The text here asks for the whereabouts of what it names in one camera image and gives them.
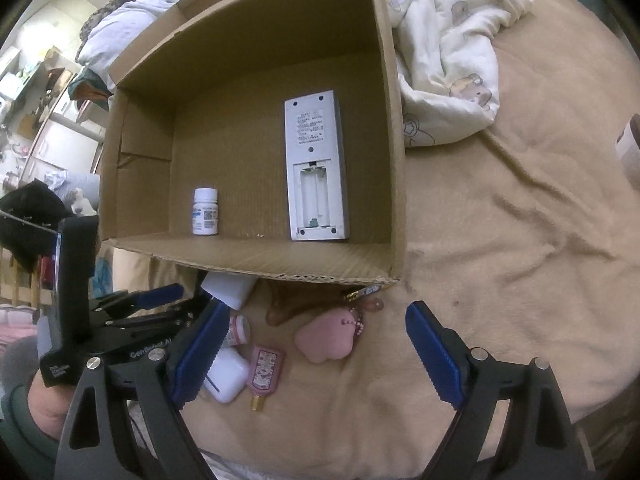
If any white bottle red label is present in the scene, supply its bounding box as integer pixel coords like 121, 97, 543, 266
222, 314, 252, 348

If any brown cardboard box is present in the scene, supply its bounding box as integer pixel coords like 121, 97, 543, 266
97, 0, 407, 285

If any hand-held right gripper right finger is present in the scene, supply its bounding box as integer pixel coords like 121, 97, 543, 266
405, 301, 590, 480

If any white remote control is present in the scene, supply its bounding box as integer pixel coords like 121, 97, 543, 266
284, 90, 350, 242

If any white printed duvet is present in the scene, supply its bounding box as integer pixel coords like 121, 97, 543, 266
375, 0, 536, 148

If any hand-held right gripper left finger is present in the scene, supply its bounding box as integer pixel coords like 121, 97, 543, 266
52, 299, 232, 480

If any black cloth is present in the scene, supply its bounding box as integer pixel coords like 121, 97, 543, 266
0, 180, 68, 272

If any white earbuds case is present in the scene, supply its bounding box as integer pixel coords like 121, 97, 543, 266
202, 347, 250, 405

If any white plush toy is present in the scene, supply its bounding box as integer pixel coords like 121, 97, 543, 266
69, 187, 97, 217

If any white pill bottle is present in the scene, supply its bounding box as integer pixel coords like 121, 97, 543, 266
192, 187, 219, 236

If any white charger plug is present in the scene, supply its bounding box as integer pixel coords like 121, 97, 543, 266
200, 271, 258, 311

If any light blue duvet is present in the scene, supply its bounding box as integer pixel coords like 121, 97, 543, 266
77, 0, 223, 68

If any black printed small box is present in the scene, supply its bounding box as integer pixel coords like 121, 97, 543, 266
342, 284, 385, 304

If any teal orange pillow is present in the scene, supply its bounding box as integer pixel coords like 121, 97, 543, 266
67, 67, 115, 111

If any white cabinet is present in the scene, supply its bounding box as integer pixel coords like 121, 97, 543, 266
20, 110, 106, 186

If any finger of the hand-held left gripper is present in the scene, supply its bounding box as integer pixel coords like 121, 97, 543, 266
105, 297, 217, 335
90, 283, 185, 318

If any beige blanket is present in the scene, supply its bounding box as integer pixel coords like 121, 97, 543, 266
112, 0, 640, 480

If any pink plush keychain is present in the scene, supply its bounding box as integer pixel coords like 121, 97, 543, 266
294, 309, 362, 364

